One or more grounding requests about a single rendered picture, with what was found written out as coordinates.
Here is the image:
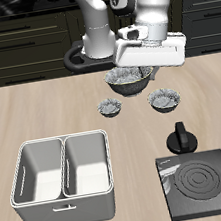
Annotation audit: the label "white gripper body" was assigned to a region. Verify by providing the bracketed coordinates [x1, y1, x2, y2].
[110, 28, 191, 76]

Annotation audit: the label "small grey bowl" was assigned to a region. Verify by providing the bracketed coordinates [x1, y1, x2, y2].
[95, 95, 124, 121]

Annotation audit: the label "medium grey bowl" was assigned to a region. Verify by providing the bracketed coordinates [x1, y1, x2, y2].
[145, 86, 183, 116]

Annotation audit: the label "dark grey stove plate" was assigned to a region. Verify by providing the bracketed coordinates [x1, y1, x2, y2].
[154, 147, 221, 221]

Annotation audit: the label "dark kitchen cupboards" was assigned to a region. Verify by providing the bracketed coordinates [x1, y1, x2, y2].
[0, 0, 221, 88]

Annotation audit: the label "large grey bowl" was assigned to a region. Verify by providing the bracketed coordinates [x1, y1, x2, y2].
[102, 60, 158, 101]

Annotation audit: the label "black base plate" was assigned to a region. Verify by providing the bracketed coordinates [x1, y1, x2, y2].
[60, 34, 119, 76]

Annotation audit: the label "white two-bin basket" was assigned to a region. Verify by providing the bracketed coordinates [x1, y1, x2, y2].
[1, 127, 122, 221]

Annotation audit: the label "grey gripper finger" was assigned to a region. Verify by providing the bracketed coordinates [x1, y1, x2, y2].
[148, 65, 162, 80]

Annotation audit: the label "round black stove knob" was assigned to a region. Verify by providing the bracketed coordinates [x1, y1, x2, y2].
[162, 119, 200, 157]

